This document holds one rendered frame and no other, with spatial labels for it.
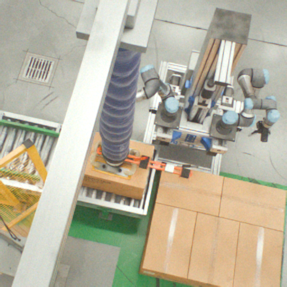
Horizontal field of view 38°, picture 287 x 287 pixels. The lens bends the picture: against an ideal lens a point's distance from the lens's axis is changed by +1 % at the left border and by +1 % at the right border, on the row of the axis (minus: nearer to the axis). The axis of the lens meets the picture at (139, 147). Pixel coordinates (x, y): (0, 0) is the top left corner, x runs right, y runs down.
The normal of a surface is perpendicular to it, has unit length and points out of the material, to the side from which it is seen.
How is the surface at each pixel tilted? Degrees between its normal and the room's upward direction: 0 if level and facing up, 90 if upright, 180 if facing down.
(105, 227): 0
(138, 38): 0
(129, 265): 0
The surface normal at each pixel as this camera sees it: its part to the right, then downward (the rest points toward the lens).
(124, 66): 0.25, 0.80
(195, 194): 0.07, -0.36
